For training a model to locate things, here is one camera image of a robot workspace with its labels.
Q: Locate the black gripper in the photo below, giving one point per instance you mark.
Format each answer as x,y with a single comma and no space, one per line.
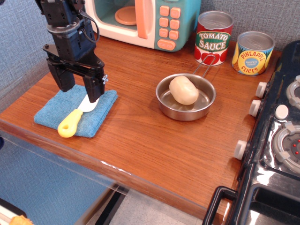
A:
73,54

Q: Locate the beige toy egg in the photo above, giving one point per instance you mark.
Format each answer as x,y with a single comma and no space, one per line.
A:
183,90

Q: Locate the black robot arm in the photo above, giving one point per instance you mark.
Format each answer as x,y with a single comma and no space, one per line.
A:
63,12

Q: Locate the blue folded cloth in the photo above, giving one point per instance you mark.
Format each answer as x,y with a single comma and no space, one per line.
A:
63,103

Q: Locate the orange microwave turntable plate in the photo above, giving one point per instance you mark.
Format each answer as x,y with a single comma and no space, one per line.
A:
126,15

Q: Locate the teal toy microwave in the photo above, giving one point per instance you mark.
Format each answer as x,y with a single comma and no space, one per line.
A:
164,25

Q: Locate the small steel pan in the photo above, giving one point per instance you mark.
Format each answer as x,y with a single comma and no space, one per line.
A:
174,110

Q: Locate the tomato sauce can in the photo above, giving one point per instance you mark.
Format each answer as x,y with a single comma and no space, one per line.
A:
213,34

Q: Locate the white stove knob bottom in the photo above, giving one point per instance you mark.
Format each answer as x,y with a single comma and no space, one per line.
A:
240,149

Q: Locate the white stove knob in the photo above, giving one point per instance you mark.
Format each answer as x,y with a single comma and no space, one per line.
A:
260,90
240,149
254,108

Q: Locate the white stove knob middle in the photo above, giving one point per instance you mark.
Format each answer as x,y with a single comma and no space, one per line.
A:
254,108

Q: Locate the pineapple slices can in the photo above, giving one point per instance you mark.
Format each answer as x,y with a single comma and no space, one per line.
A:
252,52

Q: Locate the white stove knob top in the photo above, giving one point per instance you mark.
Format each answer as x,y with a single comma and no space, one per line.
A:
260,90

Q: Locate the black toy stove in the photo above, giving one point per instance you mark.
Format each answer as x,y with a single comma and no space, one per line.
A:
269,177

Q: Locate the yellow handled toy knife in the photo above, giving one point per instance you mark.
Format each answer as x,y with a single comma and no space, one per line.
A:
68,127

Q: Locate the black oven door handle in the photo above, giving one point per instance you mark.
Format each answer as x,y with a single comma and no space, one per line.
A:
220,193

